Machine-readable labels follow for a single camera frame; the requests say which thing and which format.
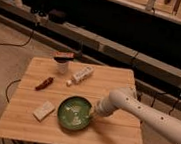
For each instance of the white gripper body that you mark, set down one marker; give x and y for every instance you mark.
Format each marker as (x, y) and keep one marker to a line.
(100, 109)

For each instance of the brown brush on cup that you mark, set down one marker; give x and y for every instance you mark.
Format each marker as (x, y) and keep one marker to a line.
(63, 56)

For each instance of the clear plastic cup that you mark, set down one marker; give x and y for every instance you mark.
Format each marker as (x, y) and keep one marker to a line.
(62, 66)

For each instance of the beige sponge block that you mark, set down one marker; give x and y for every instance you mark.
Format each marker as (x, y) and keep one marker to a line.
(43, 111)

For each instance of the green ceramic bowl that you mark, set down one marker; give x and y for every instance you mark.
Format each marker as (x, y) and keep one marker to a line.
(73, 113)

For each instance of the white tube bottle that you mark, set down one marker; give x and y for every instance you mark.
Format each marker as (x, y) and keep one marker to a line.
(82, 74)

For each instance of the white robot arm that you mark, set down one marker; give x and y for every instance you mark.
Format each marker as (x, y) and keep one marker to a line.
(125, 99)

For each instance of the red chili pepper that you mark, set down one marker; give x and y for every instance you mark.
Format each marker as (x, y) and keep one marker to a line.
(45, 83)

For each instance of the black round object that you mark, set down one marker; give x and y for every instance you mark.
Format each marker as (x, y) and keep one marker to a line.
(57, 16)

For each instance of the wooden table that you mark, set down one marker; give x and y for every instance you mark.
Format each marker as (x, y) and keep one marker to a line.
(43, 100)

